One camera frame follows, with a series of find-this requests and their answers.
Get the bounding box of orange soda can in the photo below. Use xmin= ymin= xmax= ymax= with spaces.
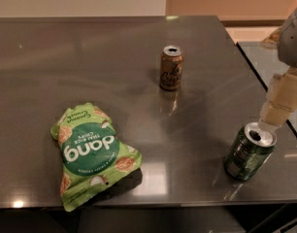
xmin=159 ymin=45 xmax=183 ymax=91

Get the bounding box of green soda can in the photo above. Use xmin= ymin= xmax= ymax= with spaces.
xmin=223 ymin=122 xmax=277 ymax=181

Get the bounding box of green rice chips bag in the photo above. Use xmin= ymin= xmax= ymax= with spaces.
xmin=50 ymin=103 xmax=142 ymax=212

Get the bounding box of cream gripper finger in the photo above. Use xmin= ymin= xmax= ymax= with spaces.
xmin=258 ymin=67 xmax=297 ymax=132
xmin=260 ymin=28 xmax=281 ymax=49

